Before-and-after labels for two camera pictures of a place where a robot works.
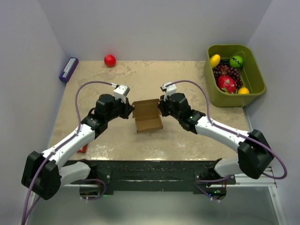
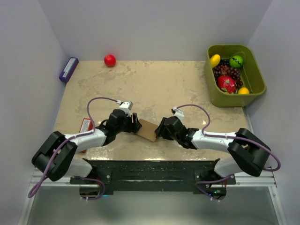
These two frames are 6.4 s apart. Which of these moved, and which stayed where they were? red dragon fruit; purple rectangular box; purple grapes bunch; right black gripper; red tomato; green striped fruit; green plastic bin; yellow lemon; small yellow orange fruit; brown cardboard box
Moved: brown cardboard box; right black gripper
Stayed: purple rectangular box; small yellow orange fruit; purple grapes bunch; green plastic bin; green striped fruit; red dragon fruit; red tomato; yellow lemon
